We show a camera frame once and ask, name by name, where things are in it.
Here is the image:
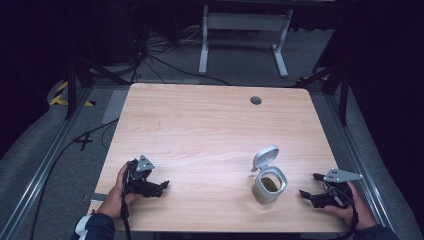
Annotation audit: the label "white jar with flip lid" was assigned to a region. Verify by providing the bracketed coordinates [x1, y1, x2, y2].
[251, 144, 289, 205]

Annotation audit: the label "person's right hand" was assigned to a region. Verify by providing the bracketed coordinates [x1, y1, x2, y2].
[323, 181, 378, 232]

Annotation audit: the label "grey tape strip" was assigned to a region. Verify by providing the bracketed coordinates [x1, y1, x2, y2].
[81, 192, 108, 203]

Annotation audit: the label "black floor cable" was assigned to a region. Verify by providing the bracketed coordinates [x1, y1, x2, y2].
[29, 117, 120, 240]

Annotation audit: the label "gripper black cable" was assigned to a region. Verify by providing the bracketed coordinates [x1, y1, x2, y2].
[324, 182, 360, 240]
[119, 162, 133, 240]

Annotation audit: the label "person's left hand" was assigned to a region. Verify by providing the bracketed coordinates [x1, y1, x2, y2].
[96, 163, 143, 220]

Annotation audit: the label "yellow and black floor tape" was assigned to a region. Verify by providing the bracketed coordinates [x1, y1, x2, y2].
[48, 80, 97, 108]

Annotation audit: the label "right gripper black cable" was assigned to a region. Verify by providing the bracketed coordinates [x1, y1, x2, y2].
[324, 182, 360, 240]

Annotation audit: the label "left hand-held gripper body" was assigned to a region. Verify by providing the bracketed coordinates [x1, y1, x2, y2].
[124, 154, 159, 198]

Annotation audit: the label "bundle of black cables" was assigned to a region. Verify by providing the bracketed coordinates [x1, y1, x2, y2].
[129, 26, 232, 87]

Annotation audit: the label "dark green tea leaves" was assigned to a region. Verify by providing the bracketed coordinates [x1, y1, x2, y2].
[260, 176, 280, 193]

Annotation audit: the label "black metal stand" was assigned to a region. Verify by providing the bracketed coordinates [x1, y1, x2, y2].
[64, 55, 132, 121]
[294, 63, 352, 127]

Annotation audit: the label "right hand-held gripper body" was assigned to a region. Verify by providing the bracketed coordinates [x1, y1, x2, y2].
[311, 167, 364, 209]

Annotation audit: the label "aluminium floor rail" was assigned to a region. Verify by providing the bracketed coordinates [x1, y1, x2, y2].
[323, 94, 398, 235]
[0, 87, 95, 240]

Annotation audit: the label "grey floor tape patch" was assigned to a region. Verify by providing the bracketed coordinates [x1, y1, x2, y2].
[101, 88, 130, 125]

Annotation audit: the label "white metal desk frame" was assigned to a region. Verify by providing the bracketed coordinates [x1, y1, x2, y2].
[198, 4, 295, 80]

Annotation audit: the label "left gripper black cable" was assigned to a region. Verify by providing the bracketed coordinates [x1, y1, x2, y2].
[119, 162, 133, 240]

